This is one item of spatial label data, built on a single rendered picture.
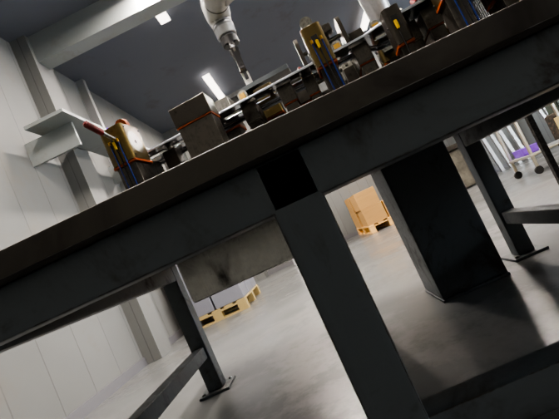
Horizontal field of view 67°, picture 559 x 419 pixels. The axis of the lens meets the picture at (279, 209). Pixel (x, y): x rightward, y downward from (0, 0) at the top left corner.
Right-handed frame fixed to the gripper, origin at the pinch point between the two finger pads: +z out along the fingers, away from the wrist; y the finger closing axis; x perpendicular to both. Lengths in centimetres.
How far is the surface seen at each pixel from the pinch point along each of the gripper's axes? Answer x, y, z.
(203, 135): 21, -52, 30
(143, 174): 42, -50, 32
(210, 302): 134, 315, 98
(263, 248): 16, -85, 67
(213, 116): 16, -53, 26
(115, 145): 46, -53, 21
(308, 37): -17, -60, 20
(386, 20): -38, -62, 25
